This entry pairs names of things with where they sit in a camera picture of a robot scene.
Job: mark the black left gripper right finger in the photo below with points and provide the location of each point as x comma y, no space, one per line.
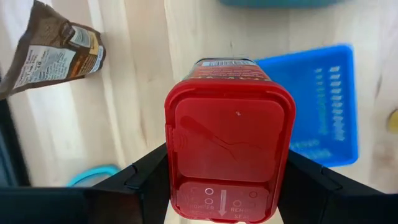
335,205

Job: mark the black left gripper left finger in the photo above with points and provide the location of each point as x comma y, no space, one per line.
93,205

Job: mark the red sprinkles packet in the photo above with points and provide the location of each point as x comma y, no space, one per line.
230,140

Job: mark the teal plastic bin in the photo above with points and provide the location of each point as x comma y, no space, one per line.
280,2

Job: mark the steel box grater teal trim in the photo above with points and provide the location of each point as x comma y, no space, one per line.
104,169

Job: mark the blue plastic basket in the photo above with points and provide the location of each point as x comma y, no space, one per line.
298,87

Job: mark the brown foil pouch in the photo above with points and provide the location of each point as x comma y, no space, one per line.
53,56

